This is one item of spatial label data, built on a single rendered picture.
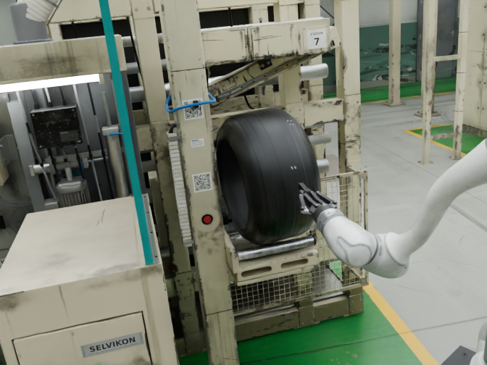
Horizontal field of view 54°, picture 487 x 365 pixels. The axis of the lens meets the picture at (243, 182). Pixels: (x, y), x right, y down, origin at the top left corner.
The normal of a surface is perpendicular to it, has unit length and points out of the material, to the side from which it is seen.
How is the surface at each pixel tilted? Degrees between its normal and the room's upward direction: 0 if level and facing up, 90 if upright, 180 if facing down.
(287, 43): 90
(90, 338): 90
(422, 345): 0
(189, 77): 90
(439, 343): 0
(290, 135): 42
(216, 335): 90
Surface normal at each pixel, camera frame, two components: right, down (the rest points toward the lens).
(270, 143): 0.15, -0.45
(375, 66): 0.17, 0.30
